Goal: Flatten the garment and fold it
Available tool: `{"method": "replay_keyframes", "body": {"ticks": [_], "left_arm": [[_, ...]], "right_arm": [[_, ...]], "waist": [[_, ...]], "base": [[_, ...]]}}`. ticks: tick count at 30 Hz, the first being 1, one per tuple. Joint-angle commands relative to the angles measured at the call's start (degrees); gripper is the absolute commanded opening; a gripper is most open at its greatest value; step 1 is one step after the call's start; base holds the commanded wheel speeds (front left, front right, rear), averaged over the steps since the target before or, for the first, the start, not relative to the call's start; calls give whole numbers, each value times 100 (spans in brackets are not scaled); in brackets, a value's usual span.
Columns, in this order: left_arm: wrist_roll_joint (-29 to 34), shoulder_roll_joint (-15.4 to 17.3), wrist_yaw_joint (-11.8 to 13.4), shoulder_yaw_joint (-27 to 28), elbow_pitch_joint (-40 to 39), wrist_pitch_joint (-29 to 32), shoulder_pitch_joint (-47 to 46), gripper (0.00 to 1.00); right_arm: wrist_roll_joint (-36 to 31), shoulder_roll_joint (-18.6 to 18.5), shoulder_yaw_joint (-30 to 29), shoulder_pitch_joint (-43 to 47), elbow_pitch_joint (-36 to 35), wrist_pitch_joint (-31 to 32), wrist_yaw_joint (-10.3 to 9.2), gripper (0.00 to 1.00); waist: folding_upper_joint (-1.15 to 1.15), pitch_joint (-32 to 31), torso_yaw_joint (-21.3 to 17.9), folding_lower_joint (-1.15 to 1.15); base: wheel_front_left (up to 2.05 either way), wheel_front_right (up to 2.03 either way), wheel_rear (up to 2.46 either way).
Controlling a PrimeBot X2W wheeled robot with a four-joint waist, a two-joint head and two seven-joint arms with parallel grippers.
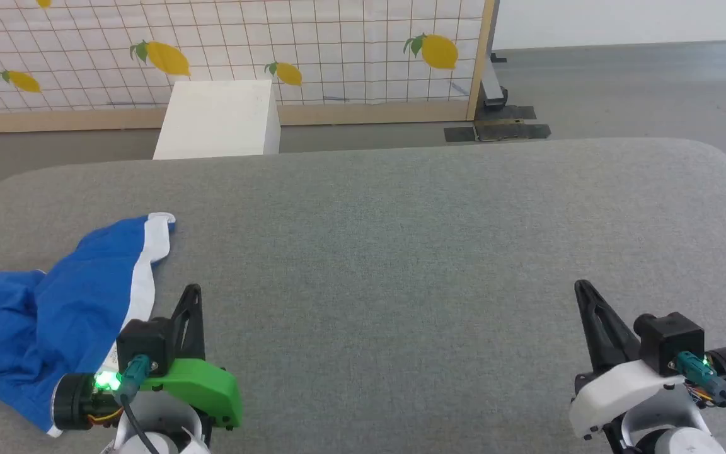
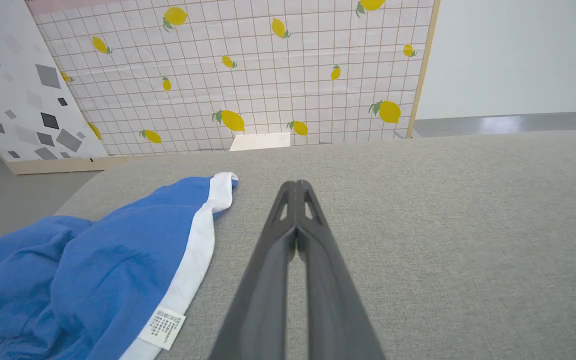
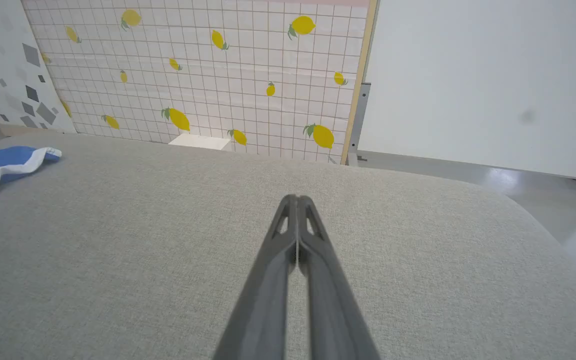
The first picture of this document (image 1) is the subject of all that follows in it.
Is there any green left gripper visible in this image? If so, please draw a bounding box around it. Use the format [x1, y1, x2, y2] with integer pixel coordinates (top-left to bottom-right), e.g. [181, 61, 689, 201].
[52, 284, 244, 432]

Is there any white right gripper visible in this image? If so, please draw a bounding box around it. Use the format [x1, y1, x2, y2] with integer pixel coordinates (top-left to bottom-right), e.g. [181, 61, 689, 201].
[568, 280, 726, 440]

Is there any blue garment with white trim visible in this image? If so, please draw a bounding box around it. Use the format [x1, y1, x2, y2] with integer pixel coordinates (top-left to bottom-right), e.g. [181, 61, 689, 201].
[0, 213, 176, 437]

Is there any white box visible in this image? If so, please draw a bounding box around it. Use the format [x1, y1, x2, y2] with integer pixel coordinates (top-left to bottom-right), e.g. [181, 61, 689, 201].
[153, 79, 281, 160]

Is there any grey metal support strut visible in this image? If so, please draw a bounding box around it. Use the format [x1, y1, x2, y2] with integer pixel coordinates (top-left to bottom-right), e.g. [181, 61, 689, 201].
[480, 0, 509, 108]

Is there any lemon print partition panel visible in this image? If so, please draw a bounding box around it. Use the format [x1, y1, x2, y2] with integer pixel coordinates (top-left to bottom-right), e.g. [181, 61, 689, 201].
[0, 0, 497, 134]

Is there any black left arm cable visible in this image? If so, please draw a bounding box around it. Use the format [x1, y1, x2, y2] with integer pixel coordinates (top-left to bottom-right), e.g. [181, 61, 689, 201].
[117, 354, 163, 454]

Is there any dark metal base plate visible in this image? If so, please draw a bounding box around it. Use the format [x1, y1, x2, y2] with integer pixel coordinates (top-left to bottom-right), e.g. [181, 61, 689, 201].
[444, 105, 551, 143]

